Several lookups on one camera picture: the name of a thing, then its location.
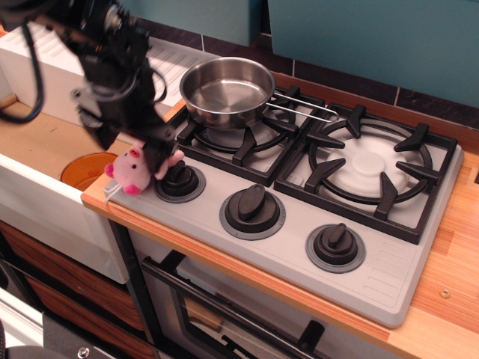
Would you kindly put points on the orange plastic bowl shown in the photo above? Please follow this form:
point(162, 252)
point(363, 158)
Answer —
point(85, 170)

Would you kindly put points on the black burner grate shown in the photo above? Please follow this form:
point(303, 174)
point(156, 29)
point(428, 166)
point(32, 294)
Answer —
point(375, 171)
point(258, 152)

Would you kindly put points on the black stove knob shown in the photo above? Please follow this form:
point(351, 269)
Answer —
point(335, 248)
point(252, 214)
point(182, 183)

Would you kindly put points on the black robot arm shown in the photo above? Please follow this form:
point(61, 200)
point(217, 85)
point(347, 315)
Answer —
point(71, 21)

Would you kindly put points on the black middle stove knob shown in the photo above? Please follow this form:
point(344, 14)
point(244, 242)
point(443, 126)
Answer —
point(252, 214)

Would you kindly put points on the pink stuffed pig toy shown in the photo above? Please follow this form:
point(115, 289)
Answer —
point(131, 173)

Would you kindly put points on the toy oven door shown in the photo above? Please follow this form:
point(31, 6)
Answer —
point(213, 315)

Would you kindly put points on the black left burner grate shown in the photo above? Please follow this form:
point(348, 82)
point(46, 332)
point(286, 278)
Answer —
point(258, 152)

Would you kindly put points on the black left stove knob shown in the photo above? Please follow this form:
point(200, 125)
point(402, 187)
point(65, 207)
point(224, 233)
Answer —
point(182, 183)

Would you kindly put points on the black right stove knob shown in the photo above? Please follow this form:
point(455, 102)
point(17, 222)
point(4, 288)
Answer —
point(335, 248)

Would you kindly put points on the black right burner grate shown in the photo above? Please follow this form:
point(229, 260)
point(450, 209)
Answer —
point(375, 171)

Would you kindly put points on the grey toy stove top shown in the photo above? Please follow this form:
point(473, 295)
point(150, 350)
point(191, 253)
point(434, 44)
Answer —
point(381, 288)

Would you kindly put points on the stainless steel pan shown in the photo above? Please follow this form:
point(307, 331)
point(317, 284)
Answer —
point(232, 93)

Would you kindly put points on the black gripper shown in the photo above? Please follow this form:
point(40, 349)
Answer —
point(119, 96)

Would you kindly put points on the black oven door handle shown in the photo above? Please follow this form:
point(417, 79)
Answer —
point(166, 271)

